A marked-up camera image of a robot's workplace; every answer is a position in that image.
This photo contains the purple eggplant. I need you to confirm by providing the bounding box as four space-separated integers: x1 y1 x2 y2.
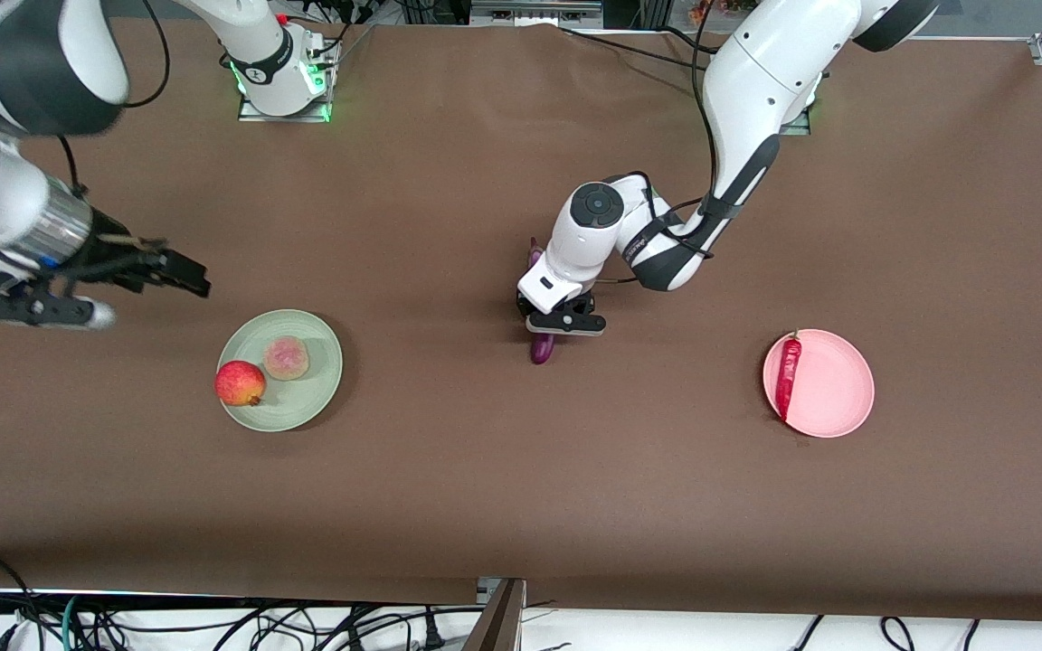
527 237 559 366

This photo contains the red pomegranate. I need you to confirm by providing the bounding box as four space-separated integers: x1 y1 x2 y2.
214 360 267 408

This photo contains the pink yellow peach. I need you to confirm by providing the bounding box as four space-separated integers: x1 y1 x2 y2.
263 336 311 382

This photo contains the red chili pepper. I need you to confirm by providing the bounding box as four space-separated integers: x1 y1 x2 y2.
775 329 803 423

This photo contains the light green plate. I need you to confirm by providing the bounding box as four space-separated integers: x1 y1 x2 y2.
216 308 345 432

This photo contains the brown tablecloth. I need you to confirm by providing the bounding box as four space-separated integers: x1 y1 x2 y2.
0 16 1042 625

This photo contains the grey metal box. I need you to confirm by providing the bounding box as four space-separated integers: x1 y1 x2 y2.
469 0 605 28

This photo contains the pink plate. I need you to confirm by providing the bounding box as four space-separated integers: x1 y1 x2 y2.
763 328 876 439

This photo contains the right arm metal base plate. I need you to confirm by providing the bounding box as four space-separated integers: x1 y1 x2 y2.
236 41 336 124

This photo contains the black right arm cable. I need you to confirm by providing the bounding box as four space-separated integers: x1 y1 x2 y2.
55 0 169 198

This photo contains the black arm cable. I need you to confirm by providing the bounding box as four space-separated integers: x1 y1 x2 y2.
607 0 730 286
55 0 169 198

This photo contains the black cable on tablecloth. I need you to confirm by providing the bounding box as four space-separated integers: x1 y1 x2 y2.
557 25 712 73

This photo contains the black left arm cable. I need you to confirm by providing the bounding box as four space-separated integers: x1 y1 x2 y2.
607 0 730 286

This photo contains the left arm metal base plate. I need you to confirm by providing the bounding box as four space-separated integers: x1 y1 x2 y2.
781 72 826 137

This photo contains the grey metal post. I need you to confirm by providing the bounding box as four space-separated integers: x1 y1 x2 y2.
462 577 526 651

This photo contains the black floor cable tangle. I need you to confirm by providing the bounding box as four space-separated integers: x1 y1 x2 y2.
78 597 486 651

